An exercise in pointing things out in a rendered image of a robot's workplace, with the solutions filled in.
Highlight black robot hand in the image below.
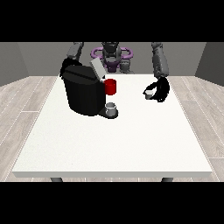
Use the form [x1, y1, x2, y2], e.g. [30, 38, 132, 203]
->
[143, 75, 171, 103]
[59, 57, 83, 78]

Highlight small grey coffee pod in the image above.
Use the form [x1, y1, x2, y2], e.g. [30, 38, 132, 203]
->
[144, 89, 154, 101]

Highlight pale grey machine lid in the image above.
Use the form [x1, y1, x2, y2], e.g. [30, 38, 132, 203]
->
[89, 57, 107, 81]

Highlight black coffee machine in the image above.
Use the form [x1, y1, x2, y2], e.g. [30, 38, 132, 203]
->
[62, 64, 119, 120]

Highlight red pod holder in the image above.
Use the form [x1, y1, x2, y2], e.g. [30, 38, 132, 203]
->
[104, 78, 117, 96]

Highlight grey robot trunk purple rings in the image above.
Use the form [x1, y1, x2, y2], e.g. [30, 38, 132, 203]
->
[90, 42, 136, 75]

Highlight small grey cup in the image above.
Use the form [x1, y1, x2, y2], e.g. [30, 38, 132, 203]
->
[105, 101, 117, 117]

